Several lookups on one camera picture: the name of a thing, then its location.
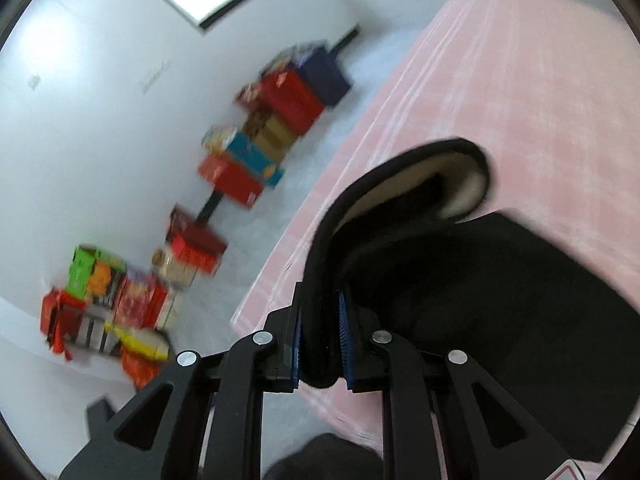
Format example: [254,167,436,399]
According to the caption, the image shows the black pants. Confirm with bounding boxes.
[299,139,639,462]

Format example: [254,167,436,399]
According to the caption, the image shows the red box near bed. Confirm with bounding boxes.
[166,205,228,275]

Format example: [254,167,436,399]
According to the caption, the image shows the green box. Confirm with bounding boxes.
[65,245,127,309]

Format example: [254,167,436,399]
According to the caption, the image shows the dark blue gift bag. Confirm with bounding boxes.
[292,44,352,107]

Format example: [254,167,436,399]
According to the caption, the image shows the pink plaid bed sheet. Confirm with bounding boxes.
[229,0,640,480]

